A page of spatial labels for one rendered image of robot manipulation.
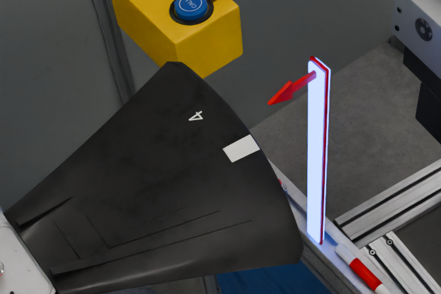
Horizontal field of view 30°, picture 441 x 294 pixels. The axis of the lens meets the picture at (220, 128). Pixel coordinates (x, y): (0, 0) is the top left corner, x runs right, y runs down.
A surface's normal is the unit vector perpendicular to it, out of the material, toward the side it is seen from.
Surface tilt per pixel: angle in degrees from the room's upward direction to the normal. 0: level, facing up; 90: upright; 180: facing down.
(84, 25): 90
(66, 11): 90
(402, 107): 0
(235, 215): 23
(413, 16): 90
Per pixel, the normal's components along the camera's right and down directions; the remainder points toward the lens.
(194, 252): 0.26, -0.48
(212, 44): 0.60, 0.60
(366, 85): -0.08, -0.61
